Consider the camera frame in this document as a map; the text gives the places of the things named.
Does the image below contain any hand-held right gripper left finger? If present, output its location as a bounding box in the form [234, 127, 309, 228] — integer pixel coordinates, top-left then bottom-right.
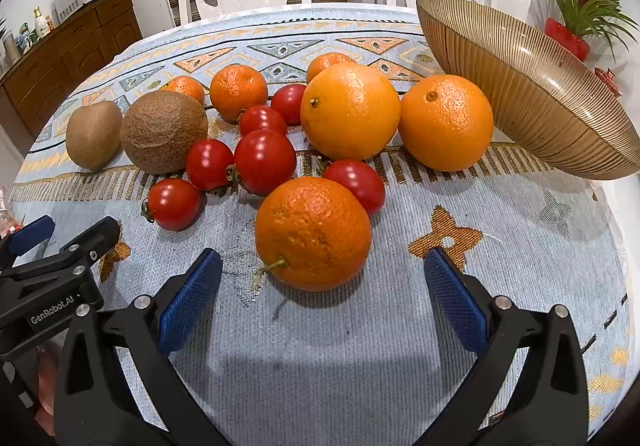
[54, 248, 231, 446]

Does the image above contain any small brown kiwi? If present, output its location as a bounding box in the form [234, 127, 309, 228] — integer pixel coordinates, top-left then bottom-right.
[65, 100, 124, 172]

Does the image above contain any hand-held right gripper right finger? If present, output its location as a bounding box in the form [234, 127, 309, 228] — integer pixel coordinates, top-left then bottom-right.
[415, 247, 590, 446]

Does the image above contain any person's left hand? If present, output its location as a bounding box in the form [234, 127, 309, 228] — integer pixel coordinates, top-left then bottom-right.
[35, 346, 66, 434]

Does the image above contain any amber ribbed glass bowl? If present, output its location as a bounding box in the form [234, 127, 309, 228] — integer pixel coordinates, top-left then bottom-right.
[416, 0, 640, 181]

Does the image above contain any green potted plant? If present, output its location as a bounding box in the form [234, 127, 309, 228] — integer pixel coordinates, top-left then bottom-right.
[520, 0, 640, 62]

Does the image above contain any mandarin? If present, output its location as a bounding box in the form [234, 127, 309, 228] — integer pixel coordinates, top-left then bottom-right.
[160, 75, 206, 107]
[306, 52, 358, 84]
[209, 64, 269, 122]

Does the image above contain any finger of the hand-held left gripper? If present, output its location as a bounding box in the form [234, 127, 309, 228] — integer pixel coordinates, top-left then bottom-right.
[0, 215, 56, 270]
[44, 216, 122, 295]

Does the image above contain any large brown kiwi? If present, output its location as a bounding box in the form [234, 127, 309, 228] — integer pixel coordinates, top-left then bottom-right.
[120, 90, 209, 175]

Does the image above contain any orange with stem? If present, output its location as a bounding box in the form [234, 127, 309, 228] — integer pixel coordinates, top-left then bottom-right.
[251, 176, 373, 293]

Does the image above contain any red ornament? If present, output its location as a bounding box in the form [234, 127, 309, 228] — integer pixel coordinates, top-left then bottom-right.
[592, 67, 623, 97]

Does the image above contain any red cherry tomato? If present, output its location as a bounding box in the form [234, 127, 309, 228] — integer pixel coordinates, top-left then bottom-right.
[227, 129, 298, 197]
[322, 159, 386, 217]
[270, 84, 308, 126]
[186, 138, 236, 192]
[141, 178, 202, 232]
[238, 105, 288, 137]

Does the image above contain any grey canister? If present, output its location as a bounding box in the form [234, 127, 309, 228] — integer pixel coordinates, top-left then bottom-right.
[0, 28, 21, 72]

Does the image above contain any large orange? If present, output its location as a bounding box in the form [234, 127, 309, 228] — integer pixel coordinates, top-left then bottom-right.
[300, 62, 402, 162]
[398, 74, 495, 173]

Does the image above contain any brown wooden cabinet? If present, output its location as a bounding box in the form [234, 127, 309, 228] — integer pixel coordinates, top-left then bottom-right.
[0, 0, 143, 137]

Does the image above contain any red plant pot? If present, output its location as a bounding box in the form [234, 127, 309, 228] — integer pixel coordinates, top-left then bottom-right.
[544, 17, 592, 63]

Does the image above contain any white bottle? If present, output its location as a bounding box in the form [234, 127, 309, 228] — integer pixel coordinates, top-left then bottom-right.
[31, 7, 51, 39]

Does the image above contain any patterned blue tablecloth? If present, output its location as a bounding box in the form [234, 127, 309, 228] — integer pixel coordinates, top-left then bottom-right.
[9, 5, 632, 446]

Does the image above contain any white low cabinet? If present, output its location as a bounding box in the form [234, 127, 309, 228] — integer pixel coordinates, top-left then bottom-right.
[131, 0, 176, 34]

